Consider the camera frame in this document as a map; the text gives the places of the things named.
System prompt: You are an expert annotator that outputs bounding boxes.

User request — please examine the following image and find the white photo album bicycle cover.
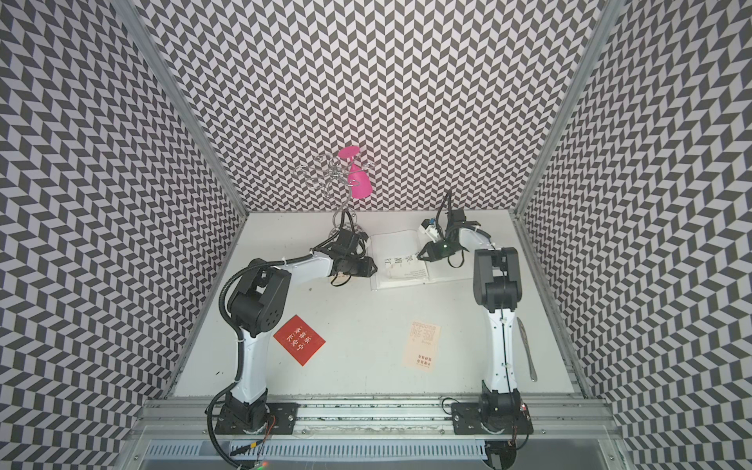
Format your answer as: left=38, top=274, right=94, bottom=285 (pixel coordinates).
left=368, top=230, right=473, bottom=291

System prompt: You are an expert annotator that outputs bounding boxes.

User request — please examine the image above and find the white calligraphy card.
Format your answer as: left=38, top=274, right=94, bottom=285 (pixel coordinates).
left=384, top=255, right=429, bottom=282

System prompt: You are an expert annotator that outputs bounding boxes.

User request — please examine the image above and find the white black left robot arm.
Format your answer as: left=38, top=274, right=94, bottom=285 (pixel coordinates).
left=206, top=209, right=377, bottom=435

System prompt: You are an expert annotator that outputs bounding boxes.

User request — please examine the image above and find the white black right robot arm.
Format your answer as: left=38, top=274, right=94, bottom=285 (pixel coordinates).
left=417, top=190, right=524, bottom=434

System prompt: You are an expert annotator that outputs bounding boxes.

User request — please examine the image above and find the pink plastic cup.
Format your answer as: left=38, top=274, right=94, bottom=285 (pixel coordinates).
left=338, top=146, right=373, bottom=200

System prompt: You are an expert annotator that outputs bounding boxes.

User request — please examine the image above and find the red square card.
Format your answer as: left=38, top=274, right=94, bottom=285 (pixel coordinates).
left=273, top=315, right=326, bottom=366

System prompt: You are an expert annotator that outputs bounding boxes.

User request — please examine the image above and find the pale pink card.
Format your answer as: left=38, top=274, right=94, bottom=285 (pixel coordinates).
left=403, top=321, right=441, bottom=371

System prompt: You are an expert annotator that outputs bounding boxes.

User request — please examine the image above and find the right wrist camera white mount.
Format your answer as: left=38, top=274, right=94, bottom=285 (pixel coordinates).
left=420, top=217, right=444, bottom=242

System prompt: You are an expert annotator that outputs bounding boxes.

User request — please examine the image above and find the chrome wire cup stand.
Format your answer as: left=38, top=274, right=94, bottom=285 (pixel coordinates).
left=293, top=148, right=374, bottom=231

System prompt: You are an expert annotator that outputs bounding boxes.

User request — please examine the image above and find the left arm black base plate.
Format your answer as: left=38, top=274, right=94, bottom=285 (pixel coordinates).
left=213, top=403, right=300, bottom=436

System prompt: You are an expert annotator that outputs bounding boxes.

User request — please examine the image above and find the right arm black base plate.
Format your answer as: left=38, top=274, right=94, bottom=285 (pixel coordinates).
left=450, top=403, right=534, bottom=436

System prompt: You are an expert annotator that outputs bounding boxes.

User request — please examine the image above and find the aluminium front rail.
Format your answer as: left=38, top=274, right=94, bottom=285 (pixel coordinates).
left=125, top=394, right=624, bottom=442

